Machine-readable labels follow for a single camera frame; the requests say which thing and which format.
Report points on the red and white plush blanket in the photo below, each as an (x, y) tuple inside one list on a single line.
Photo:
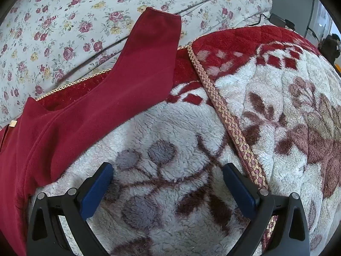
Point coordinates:
[(279, 98)]

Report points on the dark bulky object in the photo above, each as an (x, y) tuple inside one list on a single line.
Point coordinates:
[(330, 48)]

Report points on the floral print quilt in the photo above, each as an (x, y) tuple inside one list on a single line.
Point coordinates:
[(80, 32)]

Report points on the dark red garment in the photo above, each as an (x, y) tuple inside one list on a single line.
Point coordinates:
[(106, 98)]

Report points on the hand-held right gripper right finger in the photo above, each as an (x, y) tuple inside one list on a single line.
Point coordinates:
[(239, 189)]

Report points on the black power adapter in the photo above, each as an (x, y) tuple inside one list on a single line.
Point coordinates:
[(282, 21)]

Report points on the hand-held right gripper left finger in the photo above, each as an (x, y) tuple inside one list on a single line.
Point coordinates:
[(96, 189)]

